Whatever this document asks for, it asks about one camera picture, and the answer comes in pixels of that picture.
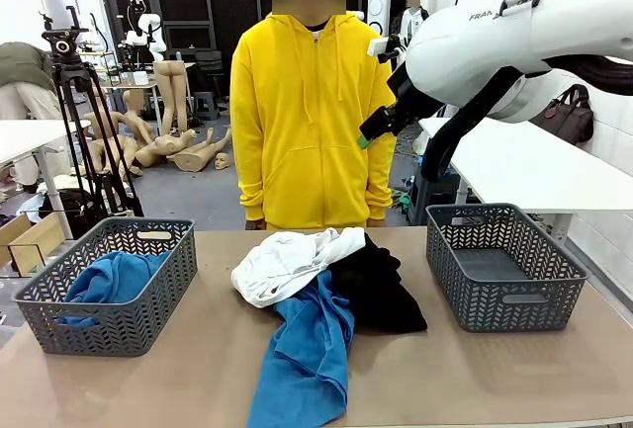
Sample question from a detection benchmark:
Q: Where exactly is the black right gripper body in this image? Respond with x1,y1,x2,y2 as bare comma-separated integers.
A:
385,64,446,128

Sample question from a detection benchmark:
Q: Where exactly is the blue knit garment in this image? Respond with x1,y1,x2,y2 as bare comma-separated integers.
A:
57,250,172,328
245,269,357,428

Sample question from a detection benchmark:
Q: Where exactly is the person's left forearm yellow sleeve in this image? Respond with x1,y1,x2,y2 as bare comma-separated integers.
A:
365,150,397,221

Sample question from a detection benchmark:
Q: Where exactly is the person's right forearm yellow sleeve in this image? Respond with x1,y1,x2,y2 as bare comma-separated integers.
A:
236,150,266,221

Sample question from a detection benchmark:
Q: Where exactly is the person in yellow hoodie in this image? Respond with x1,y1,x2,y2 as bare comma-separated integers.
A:
229,0,400,230

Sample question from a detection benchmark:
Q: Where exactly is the white cylindrical appliance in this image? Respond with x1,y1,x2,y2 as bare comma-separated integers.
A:
366,0,392,37

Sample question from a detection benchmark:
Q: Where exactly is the white table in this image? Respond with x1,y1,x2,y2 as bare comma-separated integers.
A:
417,116,633,246
0,119,93,241

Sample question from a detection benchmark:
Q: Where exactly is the brown leather bag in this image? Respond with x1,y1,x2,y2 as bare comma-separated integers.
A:
531,83,595,146

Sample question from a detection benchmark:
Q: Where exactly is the black garment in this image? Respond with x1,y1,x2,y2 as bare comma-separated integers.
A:
328,232,429,335

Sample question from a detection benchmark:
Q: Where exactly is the white garment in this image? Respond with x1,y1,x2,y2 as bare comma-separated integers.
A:
229,226,367,309

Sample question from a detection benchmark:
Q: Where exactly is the black stool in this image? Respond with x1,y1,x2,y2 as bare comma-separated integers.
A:
192,90,219,121

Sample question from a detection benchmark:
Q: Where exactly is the black office chair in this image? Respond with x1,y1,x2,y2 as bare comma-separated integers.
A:
195,49,224,93

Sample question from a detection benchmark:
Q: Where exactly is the tan mannequin body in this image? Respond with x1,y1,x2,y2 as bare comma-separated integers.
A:
167,126,233,173
136,128,199,168
81,111,144,177

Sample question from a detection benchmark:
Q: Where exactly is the grey woven plastic basket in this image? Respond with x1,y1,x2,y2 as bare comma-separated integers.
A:
424,203,590,334
12,216,199,358

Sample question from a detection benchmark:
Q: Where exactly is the tan seated mannequin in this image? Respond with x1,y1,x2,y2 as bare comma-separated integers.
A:
122,89,157,150

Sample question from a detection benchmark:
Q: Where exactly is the white humanoid robot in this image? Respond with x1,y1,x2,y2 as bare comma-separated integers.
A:
123,0,167,61

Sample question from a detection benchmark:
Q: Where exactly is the black tripod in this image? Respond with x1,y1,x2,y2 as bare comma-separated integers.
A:
48,59,144,239

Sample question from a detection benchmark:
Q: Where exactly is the black bag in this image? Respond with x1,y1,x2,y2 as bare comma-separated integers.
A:
39,188,95,231

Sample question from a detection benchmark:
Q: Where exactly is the person in olive jacket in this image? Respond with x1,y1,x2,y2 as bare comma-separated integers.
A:
0,41,60,187

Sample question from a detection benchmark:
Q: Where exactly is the cardboard box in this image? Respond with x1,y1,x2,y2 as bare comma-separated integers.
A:
0,211,65,271

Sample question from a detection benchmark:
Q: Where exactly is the black corrugated cable hose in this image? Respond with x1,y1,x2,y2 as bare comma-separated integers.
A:
419,54,633,183

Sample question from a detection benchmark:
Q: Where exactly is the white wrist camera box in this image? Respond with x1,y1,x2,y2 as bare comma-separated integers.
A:
366,37,397,59

